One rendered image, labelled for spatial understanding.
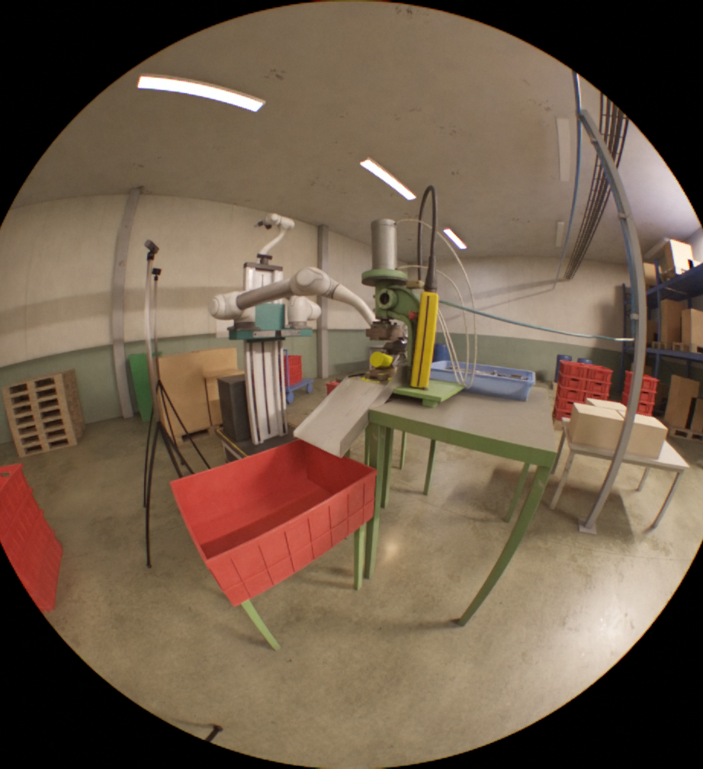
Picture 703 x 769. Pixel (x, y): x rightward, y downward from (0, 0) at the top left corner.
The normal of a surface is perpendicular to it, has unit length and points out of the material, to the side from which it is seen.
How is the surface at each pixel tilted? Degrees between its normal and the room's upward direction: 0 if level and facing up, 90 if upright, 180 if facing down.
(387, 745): 0
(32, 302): 90
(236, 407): 90
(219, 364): 90
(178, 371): 90
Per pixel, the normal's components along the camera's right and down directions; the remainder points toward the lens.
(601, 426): -0.67, 0.15
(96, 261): 0.74, 0.14
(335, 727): 0.00, -0.98
